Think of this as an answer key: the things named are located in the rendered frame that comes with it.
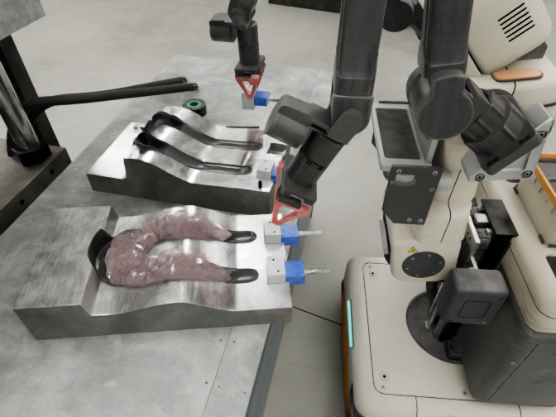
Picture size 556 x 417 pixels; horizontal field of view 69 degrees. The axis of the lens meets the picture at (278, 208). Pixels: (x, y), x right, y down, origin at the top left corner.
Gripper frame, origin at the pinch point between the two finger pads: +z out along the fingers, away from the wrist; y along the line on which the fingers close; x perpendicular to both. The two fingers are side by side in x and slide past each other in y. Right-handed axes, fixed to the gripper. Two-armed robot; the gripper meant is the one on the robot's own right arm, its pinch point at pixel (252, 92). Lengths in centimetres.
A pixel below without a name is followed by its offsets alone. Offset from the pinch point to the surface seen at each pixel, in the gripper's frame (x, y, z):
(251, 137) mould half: 3.2, 14.0, 6.6
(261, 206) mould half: 11.2, 35.9, 11.7
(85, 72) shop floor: -201, -177, 88
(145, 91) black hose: -40.0, -7.0, 6.6
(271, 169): 12.9, 30.2, 4.1
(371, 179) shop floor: 41, -86, 97
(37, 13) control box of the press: -73, -10, -16
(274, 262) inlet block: 19, 56, 8
